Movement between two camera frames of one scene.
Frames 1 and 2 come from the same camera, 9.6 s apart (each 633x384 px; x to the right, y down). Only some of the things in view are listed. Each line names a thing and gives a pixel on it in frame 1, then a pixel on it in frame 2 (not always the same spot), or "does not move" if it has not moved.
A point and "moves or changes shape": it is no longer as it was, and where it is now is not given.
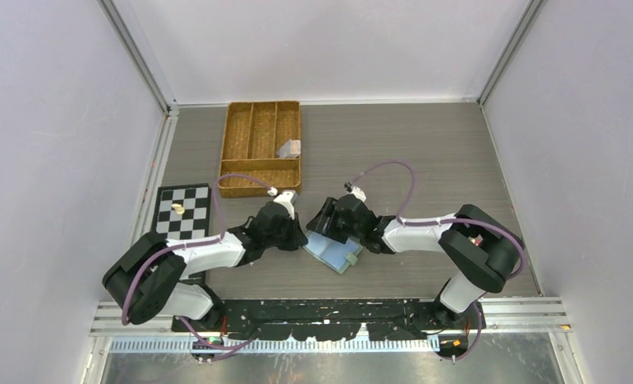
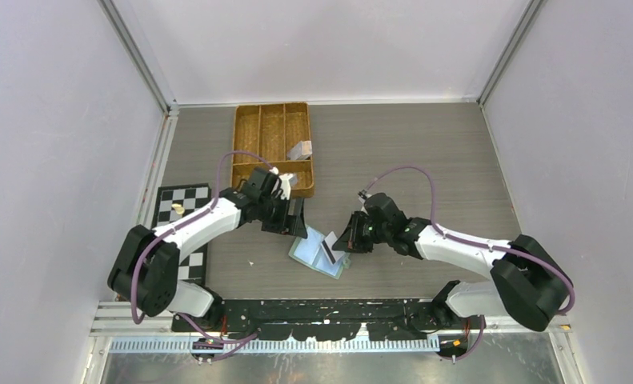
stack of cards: [290, 149] -> [301, 150]
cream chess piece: [179, 210] does not move
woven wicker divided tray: [262, 140] moves or changes shape
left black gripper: [297, 237] -> [285, 225]
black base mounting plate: [341, 319] does not move
